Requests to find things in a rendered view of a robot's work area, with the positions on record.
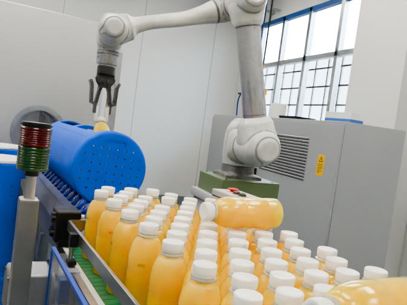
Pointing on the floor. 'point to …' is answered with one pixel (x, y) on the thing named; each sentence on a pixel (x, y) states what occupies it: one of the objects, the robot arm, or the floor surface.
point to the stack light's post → (22, 251)
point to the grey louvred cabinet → (331, 184)
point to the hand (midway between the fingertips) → (101, 114)
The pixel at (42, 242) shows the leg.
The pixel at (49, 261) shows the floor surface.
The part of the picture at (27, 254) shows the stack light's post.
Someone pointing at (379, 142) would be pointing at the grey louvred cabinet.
